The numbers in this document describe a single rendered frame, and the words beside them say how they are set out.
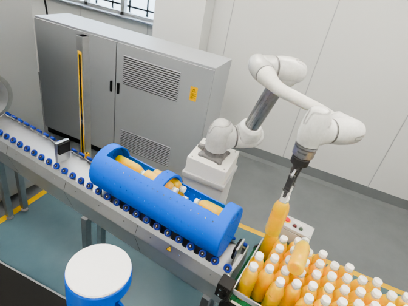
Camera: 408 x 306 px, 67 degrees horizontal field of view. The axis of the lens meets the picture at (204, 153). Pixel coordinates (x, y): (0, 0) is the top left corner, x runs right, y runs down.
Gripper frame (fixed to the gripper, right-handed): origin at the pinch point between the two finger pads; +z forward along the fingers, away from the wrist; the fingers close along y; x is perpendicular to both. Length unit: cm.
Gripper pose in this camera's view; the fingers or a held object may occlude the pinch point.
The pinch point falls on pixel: (286, 193)
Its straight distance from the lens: 143.1
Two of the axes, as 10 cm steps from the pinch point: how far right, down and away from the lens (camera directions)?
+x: 8.4, 4.1, -3.7
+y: -5.2, 3.6, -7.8
